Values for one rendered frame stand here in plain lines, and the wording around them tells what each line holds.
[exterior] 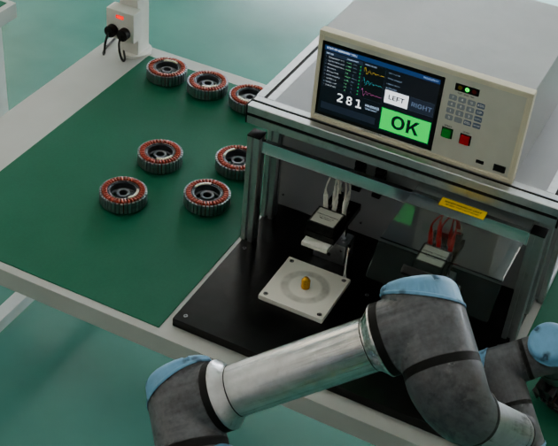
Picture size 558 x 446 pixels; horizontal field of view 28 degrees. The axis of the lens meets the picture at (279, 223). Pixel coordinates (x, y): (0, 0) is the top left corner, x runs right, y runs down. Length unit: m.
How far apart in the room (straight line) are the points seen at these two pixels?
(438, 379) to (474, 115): 0.71
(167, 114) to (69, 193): 0.42
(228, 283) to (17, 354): 1.10
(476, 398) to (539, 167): 0.77
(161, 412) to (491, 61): 0.93
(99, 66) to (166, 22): 1.84
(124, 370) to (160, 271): 0.87
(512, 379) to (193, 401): 0.58
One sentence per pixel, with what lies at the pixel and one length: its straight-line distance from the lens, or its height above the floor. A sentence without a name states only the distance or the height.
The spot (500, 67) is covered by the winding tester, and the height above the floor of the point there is 1.32.
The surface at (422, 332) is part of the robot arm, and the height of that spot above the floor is 1.26.
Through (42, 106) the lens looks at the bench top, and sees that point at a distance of 2.99.
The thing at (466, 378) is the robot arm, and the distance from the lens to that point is 1.59.
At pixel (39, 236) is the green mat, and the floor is 0.75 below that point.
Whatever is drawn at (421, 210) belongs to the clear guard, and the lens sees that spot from 2.17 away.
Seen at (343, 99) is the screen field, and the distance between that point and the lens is 2.24.
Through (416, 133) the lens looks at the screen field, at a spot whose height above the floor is 1.16.
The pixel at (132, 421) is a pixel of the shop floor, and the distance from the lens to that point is 3.14.
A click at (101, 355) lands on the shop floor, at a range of 3.32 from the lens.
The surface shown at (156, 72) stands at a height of 0.79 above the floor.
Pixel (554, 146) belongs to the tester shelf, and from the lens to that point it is 2.35.
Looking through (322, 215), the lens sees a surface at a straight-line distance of 2.35.
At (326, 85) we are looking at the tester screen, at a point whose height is 1.20.
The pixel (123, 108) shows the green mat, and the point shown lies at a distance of 2.97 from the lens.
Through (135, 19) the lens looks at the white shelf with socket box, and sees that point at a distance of 3.11.
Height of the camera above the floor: 2.35
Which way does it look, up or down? 38 degrees down
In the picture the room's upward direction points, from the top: 6 degrees clockwise
